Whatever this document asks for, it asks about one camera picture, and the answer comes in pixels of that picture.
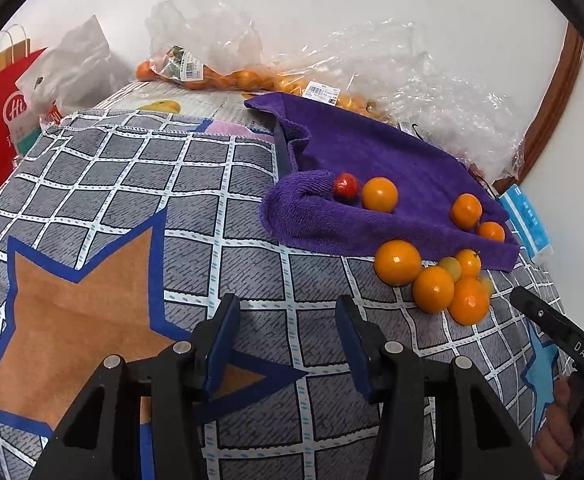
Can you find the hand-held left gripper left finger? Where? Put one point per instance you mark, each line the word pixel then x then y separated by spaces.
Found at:
pixel 220 355

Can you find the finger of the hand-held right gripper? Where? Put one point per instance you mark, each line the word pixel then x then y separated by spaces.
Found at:
pixel 541 312

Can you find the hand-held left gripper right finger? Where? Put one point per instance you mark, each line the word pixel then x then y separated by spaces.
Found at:
pixel 354 355

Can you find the large orange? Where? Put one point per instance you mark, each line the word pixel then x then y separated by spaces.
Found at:
pixel 468 301

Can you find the small red tomato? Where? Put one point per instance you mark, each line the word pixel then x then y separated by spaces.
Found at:
pixel 346 186

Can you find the purple towel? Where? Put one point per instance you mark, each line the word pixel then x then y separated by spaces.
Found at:
pixel 396 160

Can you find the person's right hand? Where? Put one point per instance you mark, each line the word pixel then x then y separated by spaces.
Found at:
pixel 554 425

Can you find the blue tissue box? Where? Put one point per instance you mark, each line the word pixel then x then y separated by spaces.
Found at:
pixel 524 215

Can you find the black eyeglasses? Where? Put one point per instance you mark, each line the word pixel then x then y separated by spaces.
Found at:
pixel 485 182

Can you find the grey checked star blanket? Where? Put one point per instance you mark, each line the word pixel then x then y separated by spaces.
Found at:
pixel 122 185

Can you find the crumpled clear plastic bag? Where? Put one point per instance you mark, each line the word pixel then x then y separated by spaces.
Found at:
pixel 461 115

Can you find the pink cloth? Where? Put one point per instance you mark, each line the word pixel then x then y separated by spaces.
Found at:
pixel 227 127

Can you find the white printed sheet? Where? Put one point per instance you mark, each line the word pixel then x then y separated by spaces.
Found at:
pixel 197 102

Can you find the labelled clear bag of oranges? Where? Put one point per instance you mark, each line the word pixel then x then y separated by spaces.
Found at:
pixel 332 70

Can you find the white plastic bag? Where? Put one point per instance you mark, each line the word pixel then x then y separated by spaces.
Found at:
pixel 72 70

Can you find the brown wooden door frame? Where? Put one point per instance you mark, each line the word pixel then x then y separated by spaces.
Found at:
pixel 554 100

